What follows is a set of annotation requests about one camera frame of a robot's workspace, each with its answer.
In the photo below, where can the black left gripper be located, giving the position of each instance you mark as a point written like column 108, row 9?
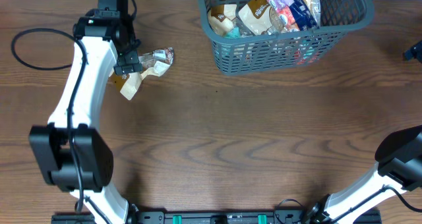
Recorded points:
column 130, row 58

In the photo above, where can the beige snack bag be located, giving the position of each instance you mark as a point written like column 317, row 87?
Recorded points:
column 155, row 63
column 222, row 19
column 261, row 18

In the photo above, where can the teal wet wipes pack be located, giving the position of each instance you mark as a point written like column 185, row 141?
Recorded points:
column 231, row 35

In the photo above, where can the multicolour tissue pack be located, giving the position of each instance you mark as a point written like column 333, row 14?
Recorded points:
column 296, row 17

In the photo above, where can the orange biscuit roll pack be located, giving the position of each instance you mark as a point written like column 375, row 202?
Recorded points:
column 311, row 0

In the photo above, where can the dark grey plastic basket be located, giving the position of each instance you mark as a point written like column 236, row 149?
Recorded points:
column 267, row 52

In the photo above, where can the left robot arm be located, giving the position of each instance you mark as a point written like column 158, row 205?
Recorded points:
column 69, row 150

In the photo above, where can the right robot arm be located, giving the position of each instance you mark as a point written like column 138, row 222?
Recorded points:
column 397, row 170

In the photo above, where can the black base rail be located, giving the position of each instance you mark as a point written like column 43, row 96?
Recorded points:
column 158, row 217

